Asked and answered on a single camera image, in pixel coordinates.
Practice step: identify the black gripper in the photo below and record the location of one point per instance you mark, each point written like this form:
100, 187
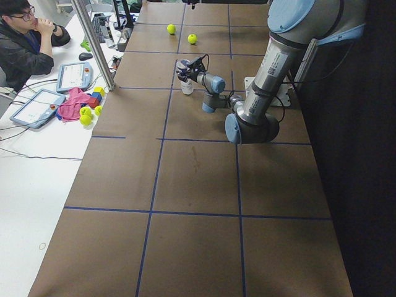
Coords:
193, 7
191, 75

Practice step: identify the white tennis ball can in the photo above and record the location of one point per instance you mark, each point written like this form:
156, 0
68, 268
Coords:
186, 87

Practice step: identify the yellow tennis ball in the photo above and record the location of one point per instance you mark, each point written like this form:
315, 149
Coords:
192, 39
171, 29

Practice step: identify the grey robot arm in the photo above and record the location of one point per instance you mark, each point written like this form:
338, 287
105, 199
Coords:
292, 26

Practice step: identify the spare tennis ball right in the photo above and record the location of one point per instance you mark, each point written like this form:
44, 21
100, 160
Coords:
97, 110

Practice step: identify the spare tennis ball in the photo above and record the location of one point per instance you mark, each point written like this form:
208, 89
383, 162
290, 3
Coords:
97, 110
85, 120
85, 111

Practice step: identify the spare tennis ball upper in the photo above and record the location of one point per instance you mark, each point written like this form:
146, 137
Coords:
85, 111

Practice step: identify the spare tennis ball lower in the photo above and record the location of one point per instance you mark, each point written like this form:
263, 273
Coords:
85, 120

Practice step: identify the yellow cube block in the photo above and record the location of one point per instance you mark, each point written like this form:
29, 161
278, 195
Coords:
101, 90

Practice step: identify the black keyboard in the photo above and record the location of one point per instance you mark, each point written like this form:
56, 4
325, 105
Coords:
97, 28

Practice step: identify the blue cube block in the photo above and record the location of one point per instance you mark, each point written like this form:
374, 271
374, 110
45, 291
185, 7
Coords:
97, 96

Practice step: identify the red cube block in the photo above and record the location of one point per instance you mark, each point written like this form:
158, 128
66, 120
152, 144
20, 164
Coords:
94, 102

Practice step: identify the black computer mouse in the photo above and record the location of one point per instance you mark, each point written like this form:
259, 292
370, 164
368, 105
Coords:
85, 56

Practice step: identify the green plastic tool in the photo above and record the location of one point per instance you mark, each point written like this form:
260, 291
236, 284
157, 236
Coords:
86, 46

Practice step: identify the upper teach pendant tablet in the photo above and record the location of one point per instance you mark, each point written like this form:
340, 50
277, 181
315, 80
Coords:
77, 74

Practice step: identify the teach pendant tablet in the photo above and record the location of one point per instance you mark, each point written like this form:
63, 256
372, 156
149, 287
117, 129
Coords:
38, 110
77, 74

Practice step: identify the pink cloth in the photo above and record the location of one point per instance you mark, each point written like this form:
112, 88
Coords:
69, 110

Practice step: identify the lower teach pendant tablet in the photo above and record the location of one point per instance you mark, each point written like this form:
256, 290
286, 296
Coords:
38, 110

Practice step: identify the seated person in black jacket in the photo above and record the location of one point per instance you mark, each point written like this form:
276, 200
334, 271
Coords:
27, 43

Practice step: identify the aluminium frame post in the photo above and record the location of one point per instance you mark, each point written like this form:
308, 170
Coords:
97, 51

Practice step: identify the white camera post with base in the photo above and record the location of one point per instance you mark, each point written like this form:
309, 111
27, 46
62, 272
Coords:
282, 98

